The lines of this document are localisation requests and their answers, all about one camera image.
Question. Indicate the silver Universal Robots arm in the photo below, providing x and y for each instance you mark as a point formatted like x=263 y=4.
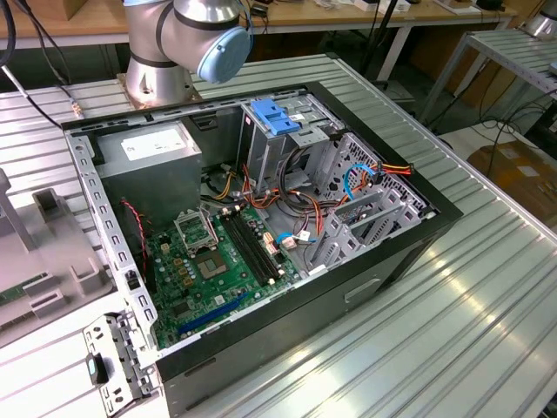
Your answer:
x=152 y=82

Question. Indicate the metal disk bay cage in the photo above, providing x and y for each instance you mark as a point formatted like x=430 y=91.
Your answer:
x=344 y=248

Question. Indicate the black RAM slot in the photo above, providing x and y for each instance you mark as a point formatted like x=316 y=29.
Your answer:
x=259 y=248
x=246 y=251

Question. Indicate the metal optical drive cage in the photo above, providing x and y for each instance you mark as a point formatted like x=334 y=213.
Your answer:
x=265 y=161

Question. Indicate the CPU socket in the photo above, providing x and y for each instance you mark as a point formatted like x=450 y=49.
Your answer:
x=211 y=265

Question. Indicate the blue drive latch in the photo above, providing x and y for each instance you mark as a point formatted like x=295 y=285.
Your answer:
x=274 y=117

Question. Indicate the green motherboard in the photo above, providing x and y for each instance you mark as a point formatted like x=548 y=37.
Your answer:
x=204 y=305

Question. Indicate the blue expansion slot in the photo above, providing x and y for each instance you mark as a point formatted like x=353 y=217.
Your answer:
x=213 y=314

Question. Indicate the black open PC case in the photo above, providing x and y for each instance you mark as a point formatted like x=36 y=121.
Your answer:
x=283 y=339

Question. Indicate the grey power supply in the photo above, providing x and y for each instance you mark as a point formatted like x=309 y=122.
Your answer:
x=148 y=183

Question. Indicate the long wooden desk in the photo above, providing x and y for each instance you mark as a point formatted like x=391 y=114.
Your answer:
x=330 y=16

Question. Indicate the black tripod stand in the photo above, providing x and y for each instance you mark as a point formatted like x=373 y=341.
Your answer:
x=378 y=35

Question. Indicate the grey parts rack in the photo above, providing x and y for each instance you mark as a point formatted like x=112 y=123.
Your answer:
x=56 y=252

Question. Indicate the black blue latch clip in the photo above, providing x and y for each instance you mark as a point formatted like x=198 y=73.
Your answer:
x=96 y=368

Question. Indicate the brown cardboard box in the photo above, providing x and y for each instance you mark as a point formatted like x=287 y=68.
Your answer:
x=531 y=187
x=491 y=87

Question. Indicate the green RAM stick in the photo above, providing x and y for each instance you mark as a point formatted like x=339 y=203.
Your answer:
x=15 y=294

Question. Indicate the metal slat side table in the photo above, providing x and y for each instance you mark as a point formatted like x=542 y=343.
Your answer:
x=509 y=50

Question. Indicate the hinged metal slot bracket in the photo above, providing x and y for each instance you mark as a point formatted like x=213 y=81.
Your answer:
x=126 y=344

